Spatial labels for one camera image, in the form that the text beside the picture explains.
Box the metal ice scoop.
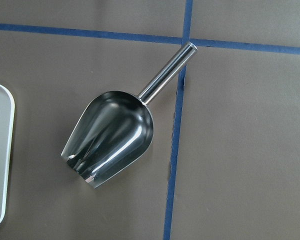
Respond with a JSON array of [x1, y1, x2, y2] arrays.
[[61, 41, 198, 189]]

